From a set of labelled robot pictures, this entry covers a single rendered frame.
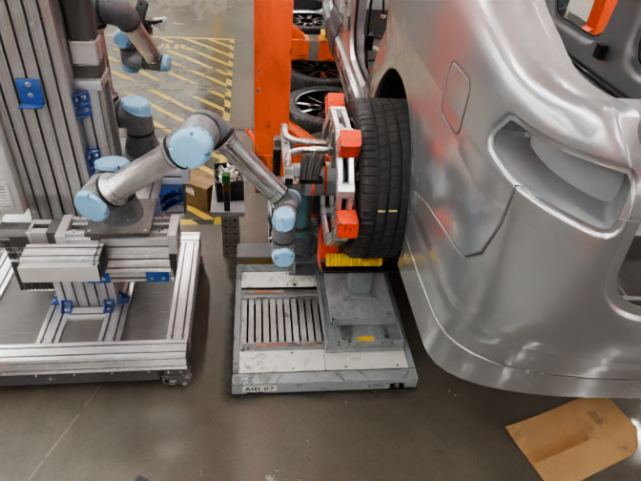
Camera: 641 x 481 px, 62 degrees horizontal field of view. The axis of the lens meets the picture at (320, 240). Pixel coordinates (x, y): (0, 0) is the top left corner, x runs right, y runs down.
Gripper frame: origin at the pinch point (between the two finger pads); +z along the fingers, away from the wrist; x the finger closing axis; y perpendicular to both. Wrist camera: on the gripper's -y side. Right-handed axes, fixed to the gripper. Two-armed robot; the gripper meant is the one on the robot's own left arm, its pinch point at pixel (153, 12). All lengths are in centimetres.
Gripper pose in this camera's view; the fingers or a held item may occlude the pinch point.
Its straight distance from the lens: 287.4
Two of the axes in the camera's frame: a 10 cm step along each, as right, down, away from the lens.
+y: -2.0, 7.6, 6.2
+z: 1.4, -6.0, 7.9
